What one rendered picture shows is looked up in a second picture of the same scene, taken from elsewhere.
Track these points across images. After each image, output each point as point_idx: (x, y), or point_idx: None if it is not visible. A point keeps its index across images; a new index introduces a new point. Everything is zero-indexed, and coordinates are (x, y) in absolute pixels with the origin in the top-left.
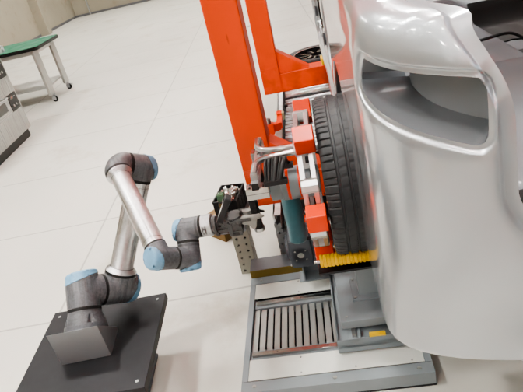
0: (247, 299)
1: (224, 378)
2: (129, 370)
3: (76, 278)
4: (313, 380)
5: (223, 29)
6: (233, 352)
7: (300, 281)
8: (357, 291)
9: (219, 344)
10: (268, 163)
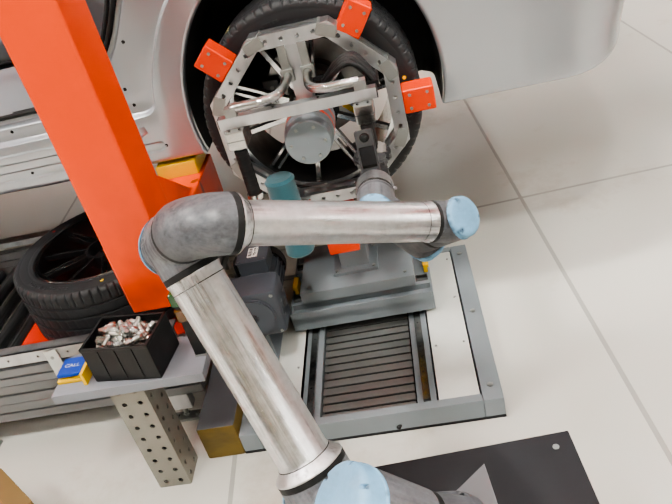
0: (271, 458)
1: None
2: (532, 468)
3: (378, 477)
4: (478, 328)
5: None
6: (399, 453)
7: None
8: (361, 264)
9: None
10: (354, 60)
